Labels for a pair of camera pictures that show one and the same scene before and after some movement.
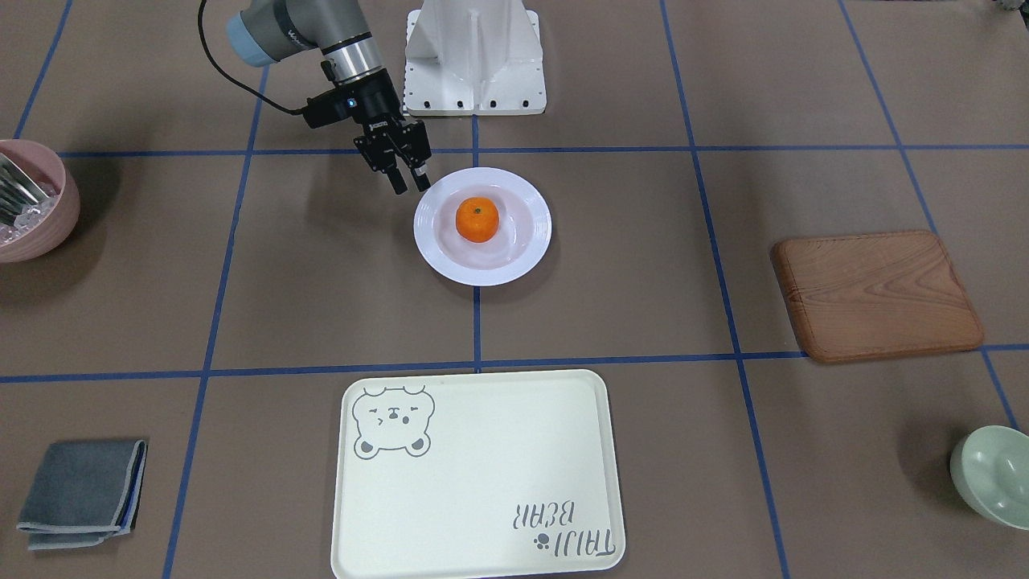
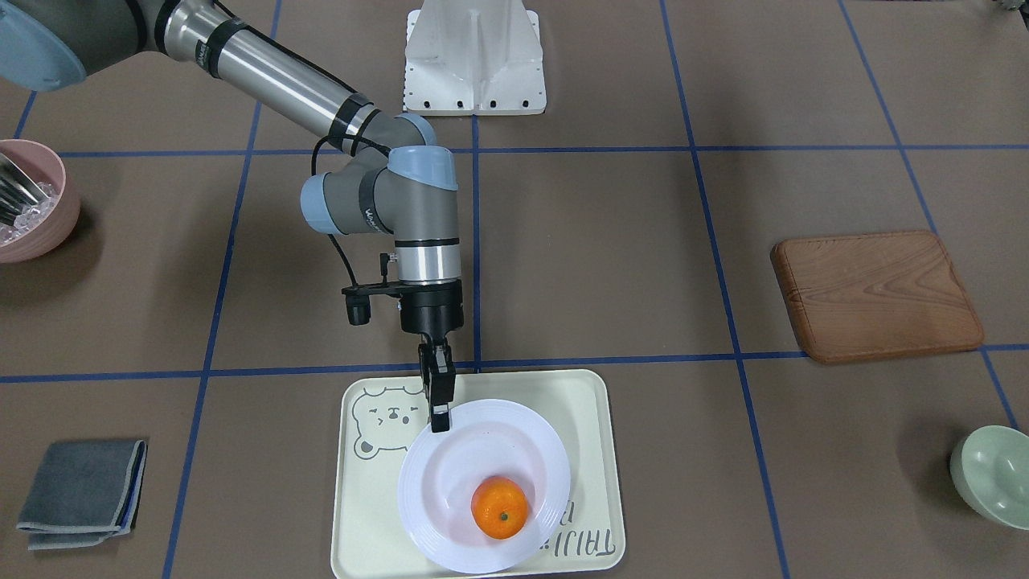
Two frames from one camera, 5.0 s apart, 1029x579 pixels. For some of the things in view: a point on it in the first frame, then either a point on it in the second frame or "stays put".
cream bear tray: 511,474 stays put
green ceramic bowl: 990,473 stays put
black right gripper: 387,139 -> 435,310
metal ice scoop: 17,190 stays put
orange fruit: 477,219 -> 499,507
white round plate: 522,238 -> 440,471
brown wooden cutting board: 875,295 stays put
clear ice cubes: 30,215 stays put
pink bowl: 50,174 stays put
